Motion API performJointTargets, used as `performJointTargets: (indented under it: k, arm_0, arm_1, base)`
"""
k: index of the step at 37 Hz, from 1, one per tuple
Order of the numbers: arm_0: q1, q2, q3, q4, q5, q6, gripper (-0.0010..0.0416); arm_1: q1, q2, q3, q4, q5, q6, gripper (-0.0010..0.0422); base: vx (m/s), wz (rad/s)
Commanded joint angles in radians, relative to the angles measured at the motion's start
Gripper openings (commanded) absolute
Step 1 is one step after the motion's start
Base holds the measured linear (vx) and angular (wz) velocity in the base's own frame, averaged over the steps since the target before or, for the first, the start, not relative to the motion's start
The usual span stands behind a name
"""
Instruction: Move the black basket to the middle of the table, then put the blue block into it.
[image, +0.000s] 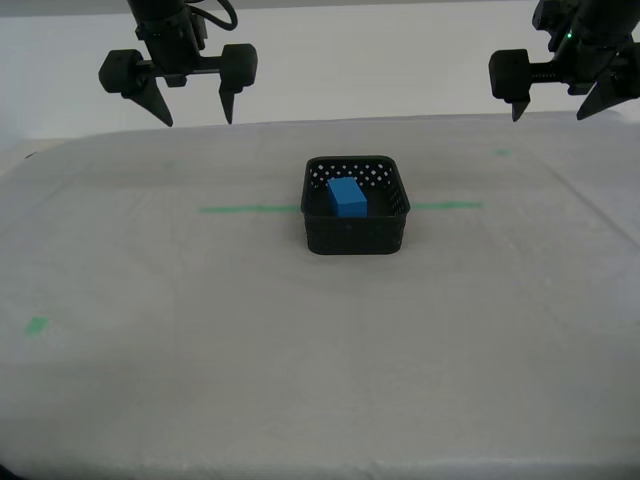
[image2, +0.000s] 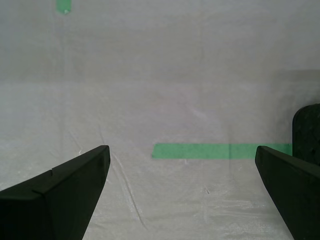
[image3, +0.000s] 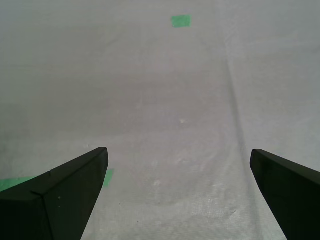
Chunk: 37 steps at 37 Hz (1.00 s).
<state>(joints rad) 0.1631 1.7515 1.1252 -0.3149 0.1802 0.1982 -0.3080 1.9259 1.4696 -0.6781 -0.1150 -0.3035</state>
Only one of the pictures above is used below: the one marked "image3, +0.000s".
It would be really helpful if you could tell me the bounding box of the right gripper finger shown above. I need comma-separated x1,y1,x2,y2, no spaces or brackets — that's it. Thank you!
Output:
0,146,109,240
250,148,320,240

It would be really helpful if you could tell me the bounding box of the long green tape strip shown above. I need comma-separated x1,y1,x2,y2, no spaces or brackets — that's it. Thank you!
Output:
0,168,115,193

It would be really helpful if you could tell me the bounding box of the translucent plastic table cover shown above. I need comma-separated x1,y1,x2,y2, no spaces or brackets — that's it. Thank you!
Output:
0,0,320,240

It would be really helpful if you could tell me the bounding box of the small green tape mark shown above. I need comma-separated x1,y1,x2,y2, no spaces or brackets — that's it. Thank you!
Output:
171,14,192,28

